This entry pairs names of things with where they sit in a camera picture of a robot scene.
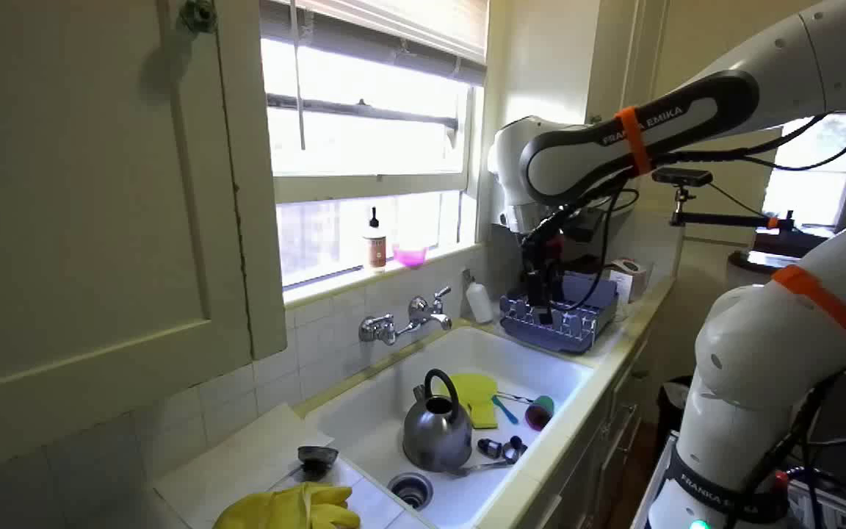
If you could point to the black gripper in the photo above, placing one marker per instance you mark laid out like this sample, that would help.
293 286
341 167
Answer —
544 261

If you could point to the yellow sponge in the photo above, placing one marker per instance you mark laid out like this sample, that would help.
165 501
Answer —
485 414

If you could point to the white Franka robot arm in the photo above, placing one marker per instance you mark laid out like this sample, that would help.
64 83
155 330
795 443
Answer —
764 362

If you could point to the yellow plastic plate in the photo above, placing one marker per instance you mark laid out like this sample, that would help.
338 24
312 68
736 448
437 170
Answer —
463 386

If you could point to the white sink basin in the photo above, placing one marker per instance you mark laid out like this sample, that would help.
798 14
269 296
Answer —
375 423

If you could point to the metal sink drain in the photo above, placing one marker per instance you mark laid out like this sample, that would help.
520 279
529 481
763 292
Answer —
410 490

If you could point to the white soap dispenser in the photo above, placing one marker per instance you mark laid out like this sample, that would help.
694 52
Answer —
479 305

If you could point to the small white box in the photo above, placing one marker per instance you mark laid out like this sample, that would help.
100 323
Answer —
631 280

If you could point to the pink plastic bowl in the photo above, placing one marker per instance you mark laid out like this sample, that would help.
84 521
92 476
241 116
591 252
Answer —
413 258

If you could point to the red and green cup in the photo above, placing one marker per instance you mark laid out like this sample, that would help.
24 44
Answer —
541 414

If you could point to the blue plastic utensil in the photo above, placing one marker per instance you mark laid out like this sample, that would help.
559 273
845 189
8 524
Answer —
507 411

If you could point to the pump bottle with brown label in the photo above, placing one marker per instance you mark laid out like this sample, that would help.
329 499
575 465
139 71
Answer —
376 248

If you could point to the cream base cabinet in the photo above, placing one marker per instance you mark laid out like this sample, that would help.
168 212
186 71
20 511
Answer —
609 423

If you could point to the metal measuring cup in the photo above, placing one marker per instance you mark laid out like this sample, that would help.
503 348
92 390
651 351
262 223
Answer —
515 448

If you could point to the cream framed window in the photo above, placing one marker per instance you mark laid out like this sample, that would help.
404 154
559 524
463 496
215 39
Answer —
366 188

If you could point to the black scoop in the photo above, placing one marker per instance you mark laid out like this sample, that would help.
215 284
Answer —
488 448

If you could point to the cream window blind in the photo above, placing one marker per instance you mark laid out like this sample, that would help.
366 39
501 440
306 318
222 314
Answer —
413 21

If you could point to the black measuring cup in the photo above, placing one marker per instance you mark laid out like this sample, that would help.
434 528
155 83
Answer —
319 459

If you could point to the cream cabinet door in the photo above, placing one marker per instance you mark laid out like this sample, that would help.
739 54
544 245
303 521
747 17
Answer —
80 195

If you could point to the chrome wall faucet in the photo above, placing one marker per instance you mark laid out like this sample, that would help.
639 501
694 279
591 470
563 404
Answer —
418 317

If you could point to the black camera on stand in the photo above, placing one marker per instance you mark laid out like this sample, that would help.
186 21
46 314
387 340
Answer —
683 177

